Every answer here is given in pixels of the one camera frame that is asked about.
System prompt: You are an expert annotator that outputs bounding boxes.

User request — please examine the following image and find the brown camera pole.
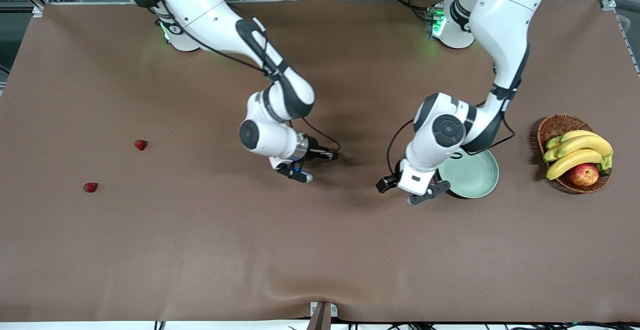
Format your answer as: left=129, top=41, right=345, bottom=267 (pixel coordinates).
left=306, top=302, right=332, bottom=330

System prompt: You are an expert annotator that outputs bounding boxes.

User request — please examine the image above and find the metal clamp bracket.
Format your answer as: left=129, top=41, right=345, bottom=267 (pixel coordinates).
left=309, top=301, right=339, bottom=318

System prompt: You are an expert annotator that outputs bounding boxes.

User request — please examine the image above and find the red apple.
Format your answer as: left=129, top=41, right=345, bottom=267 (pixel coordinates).
left=568, top=163, right=600, bottom=187

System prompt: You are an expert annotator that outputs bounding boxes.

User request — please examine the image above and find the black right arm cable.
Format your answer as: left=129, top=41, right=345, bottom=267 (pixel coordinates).
left=150, top=0, right=342, bottom=153

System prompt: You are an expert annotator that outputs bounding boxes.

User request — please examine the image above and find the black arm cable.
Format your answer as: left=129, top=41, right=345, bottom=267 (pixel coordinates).
left=150, top=0, right=342, bottom=153
left=386, top=97, right=517, bottom=177

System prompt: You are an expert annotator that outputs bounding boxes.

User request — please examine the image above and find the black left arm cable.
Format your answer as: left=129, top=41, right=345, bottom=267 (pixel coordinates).
left=386, top=97, right=517, bottom=177

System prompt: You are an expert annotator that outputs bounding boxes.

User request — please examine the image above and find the yellow banana bunch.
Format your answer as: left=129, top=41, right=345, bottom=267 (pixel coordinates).
left=543, top=129, right=614, bottom=181

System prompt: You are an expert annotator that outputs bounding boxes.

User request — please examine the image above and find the pale green round plate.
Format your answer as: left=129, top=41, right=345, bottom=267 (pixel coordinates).
left=438, top=149, right=500, bottom=200

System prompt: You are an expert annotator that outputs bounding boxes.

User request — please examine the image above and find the brown wicker basket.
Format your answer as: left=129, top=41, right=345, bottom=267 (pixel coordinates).
left=536, top=114, right=612, bottom=194

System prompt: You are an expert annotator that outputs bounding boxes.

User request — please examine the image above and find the brown table mat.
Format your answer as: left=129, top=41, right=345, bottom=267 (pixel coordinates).
left=0, top=0, right=640, bottom=323

